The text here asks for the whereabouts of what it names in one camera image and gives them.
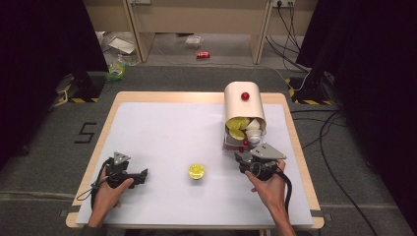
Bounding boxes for person's right hand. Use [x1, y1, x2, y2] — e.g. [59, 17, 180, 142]
[244, 159, 290, 214]

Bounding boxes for black floor cable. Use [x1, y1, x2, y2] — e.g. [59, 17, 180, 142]
[289, 109, 382, 236]

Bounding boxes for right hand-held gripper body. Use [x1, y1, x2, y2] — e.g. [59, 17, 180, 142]
[239, 143, 288, 182]

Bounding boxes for wooden table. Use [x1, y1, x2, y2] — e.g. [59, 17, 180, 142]
[65, 91, 326, 230]

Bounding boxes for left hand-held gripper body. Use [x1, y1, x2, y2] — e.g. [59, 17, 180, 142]
[104, 150, 135, 190]

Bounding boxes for white rolltop container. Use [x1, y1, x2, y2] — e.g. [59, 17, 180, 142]
[222, 81, 268, 153]

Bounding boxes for white capsule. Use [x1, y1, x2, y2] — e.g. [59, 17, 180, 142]
[245, 118, 263, 131]
[245, 129, 264, 145]

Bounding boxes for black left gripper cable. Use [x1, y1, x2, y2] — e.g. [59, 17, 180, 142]
[76, 158, 114, 210]

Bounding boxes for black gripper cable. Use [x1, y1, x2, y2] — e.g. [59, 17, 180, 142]
[276, 170, 294, 216]
[76, 158, 114, 210]

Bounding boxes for black wall cables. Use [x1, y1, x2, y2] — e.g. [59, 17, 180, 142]
[265, 1, 312, 73]

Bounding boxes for person's left hand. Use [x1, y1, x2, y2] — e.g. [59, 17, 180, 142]
[88, 166, 136, 229]

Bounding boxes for wooden desk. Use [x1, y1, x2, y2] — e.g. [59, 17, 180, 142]
[83, 0, 318, 66]

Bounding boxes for black curtain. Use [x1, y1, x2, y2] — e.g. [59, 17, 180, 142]
[295, 0, 417, 227]
[0, 0, 110, 171]

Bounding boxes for clear plastic packet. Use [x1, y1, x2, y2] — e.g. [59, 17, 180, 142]
[185, 34, 205, 47]

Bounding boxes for black stand base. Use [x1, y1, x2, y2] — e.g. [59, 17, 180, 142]
[56, 70, 107, 104]
[284, 69, 336, 106]

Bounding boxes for green plastic bag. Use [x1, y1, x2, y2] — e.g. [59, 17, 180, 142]
[105, 58, 130, 82]

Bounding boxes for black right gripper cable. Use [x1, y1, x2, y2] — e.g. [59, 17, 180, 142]
[276, 170, 294, 216]

